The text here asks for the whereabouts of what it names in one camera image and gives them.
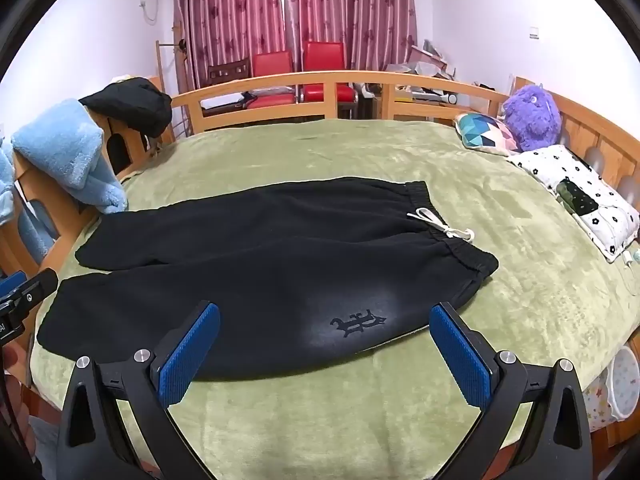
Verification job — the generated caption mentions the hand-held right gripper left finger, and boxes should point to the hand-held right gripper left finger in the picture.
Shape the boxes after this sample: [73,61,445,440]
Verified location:
[56,300,222,480]

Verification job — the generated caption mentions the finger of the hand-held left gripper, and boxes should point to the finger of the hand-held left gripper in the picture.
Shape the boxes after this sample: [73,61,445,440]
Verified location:
[22,268,59,308]
[0,270,27,305]

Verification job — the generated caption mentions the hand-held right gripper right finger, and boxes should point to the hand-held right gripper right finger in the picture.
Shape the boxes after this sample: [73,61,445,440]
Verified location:
[429,301,595,480]

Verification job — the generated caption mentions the black pants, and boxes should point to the black pants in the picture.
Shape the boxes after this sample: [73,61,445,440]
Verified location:
[37,176,501,383]

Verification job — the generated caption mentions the light blue fleece blanket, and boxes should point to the light blue fleece blanket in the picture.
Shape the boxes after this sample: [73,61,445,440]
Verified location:
[0,97,129,228]

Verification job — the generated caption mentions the white star print basket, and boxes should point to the white star print basket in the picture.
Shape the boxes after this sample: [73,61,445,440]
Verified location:
[581,344,640,434]

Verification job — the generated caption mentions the black garment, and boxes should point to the black garment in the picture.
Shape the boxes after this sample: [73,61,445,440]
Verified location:
[79,76,174,137]

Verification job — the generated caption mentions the dark green cloth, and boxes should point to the dark green cloth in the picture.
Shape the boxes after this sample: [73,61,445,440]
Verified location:
[555,177,601,219]

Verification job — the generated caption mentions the white flower print pillow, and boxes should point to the white flower print pillow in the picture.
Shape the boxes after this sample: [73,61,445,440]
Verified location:
[507,143,640,264]

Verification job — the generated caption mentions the colourful geometric pillow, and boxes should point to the colourful geometric pillow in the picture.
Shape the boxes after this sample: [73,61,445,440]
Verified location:
[453,112,524,157]

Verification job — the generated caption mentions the wooden coat rack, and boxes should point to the wooden coat rack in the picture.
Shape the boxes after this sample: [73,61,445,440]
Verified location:
[155,22,194,139]

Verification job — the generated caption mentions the purple bag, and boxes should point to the purple bag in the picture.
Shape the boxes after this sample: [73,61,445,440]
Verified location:
[502,83,564,154]

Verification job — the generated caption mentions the dark wooden chair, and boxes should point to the dark wooden chair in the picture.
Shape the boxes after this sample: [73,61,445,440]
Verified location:
[207,58,252,87]

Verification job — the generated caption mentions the red chair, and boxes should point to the red chair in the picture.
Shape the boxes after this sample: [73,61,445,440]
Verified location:
[251,50,297,109]

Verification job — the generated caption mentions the pile of papers and boxes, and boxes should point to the pile of papers and boxes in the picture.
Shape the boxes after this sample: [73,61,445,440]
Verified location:
[384,39,497,107]

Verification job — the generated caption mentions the red box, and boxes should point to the red box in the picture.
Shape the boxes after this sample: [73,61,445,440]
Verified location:
[302,40,357,106]

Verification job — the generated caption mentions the dark red patterned curtain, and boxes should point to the dark red patterned curtain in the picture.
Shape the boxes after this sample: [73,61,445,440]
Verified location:
[172,0,419,89]

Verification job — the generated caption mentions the white charger cable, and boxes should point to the white charger cable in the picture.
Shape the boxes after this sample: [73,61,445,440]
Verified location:
[607,239,640,272]

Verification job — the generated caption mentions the wooden bed frame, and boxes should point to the wooden bed frame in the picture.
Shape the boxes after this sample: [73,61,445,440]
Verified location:
[0,69,640,433]

